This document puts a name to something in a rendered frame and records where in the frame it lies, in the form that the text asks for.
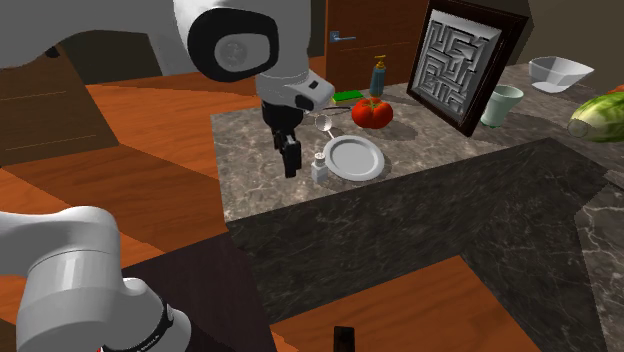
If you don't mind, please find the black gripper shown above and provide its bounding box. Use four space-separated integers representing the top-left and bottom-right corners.
261 100 300 179

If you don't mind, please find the red tomato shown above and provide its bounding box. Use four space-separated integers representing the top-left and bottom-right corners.
351 96 395 130

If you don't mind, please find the dark robot stand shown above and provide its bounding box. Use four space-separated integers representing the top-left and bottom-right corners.
120 231 280 352

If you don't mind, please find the green sponge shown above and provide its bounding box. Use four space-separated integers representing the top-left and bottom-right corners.
331 89 366 105

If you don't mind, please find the green melon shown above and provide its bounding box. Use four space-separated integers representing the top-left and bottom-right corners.
566 91 624 144

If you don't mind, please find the brown wooden door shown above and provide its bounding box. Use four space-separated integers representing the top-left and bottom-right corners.
323 0 432 93

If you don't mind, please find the small black block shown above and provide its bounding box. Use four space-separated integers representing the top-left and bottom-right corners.
333 325 357 352

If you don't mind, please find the pale green cup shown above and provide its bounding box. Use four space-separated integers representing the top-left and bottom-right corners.
479 84 526 129

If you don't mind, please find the white salt shaker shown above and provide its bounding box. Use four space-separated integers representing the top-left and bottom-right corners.
310 151 329 185

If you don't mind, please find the brown wooden cabinet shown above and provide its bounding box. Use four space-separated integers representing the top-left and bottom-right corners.
0 42 121 168

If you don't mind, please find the white bowl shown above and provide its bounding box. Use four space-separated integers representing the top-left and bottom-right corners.
528 55 596 94

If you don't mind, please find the dark framed maze picture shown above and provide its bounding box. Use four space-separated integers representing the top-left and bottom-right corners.
405 0 530 138

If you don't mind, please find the white round plate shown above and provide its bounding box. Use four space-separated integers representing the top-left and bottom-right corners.
323 134 386 183

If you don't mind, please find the blue soap dispenser bottle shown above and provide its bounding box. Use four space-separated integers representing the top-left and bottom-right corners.
368 54 388 98

